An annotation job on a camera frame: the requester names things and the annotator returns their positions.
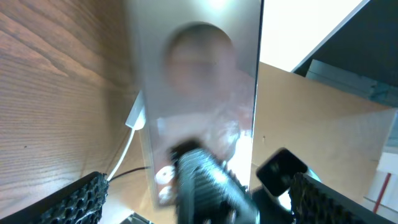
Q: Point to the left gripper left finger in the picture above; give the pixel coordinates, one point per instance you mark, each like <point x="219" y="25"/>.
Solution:
<point x="78" y="203"/>

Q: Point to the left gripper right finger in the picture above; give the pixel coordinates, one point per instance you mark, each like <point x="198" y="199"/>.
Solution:
<point x="314" y="202"/>

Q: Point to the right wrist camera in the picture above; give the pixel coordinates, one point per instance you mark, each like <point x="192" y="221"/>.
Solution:
<point x="276" y="173"/>

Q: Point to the white power strip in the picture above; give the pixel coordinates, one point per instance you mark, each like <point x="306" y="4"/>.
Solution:
<point x="137" y="116"/>

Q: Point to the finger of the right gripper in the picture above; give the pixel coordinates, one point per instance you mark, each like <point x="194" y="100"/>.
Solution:
<point x="207" y="192"/>

